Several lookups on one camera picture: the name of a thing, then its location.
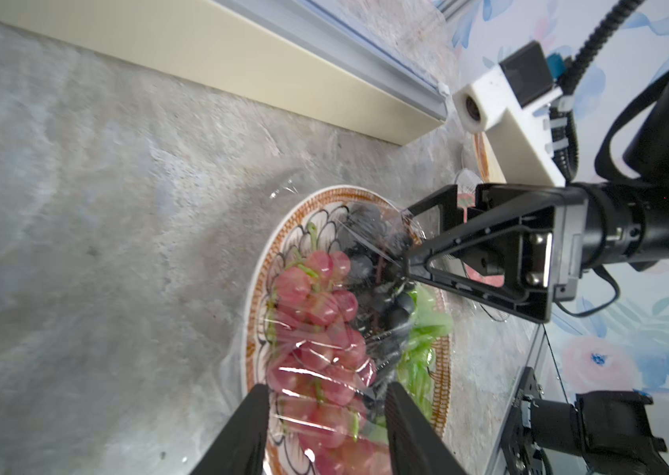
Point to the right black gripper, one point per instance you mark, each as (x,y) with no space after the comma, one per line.
(516,249)

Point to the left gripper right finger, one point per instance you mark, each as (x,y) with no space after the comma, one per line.
(415,448)

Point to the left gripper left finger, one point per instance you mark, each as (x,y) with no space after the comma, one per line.
(240,446)

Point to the round plate with grapes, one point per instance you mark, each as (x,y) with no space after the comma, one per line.
(287,297)

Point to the cream plastic wrap dispenser box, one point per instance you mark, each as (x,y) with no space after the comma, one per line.
(306,57)

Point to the glass bowl with striped rim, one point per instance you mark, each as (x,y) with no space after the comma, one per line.
(467,181)

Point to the dark blue yellow-rimmed plate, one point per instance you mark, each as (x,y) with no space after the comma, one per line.
(481,156)

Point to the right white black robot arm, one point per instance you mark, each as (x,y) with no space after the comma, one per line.
(628,217)

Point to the red strawberries pile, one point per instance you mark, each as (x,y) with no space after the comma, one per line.
(494,281)

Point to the mixed colour grapes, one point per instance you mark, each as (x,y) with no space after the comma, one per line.
(340,344)

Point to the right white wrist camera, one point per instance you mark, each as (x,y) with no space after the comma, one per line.
(509,105)

